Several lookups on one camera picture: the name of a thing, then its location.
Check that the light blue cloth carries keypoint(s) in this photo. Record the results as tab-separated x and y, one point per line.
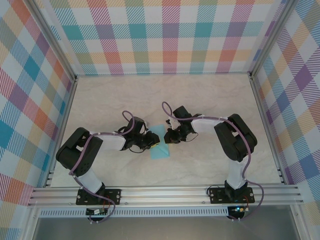
160	153

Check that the black base plate right arm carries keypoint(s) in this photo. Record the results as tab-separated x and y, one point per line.
216	196

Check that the black base plate left arm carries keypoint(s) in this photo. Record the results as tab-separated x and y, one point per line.
115	196

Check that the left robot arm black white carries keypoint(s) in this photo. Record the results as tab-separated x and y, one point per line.
75	155

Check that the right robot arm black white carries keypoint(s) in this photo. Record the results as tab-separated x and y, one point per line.
235	140

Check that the circuit board black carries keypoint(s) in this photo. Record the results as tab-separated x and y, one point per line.
96	212

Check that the grey metal panel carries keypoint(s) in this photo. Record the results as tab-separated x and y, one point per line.
162	230

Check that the circuit board with green light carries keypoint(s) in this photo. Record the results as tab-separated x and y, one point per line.
237	209

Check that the aluminium mounting rail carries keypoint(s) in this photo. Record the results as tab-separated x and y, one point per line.
162	196

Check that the aluminium side rail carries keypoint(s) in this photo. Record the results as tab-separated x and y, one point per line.
61	132
267	130

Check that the aluminium frame post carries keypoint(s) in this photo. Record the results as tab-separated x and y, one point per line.
53	42
271	37

